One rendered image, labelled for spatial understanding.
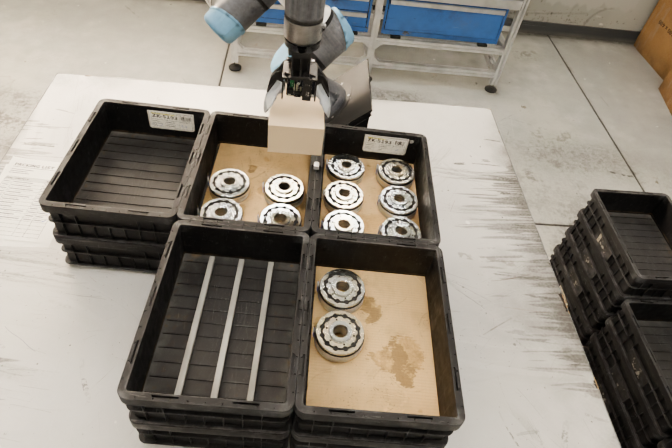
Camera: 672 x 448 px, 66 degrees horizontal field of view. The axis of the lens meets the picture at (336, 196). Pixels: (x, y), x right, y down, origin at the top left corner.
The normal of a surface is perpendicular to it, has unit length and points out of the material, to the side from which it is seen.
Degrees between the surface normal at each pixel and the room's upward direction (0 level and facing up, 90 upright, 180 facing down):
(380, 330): 0
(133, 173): 0
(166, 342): 0
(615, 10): 90
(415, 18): 90
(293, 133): 90
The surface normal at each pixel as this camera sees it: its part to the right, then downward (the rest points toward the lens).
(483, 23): 0.02, 0.72
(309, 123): 0.11, -0.69
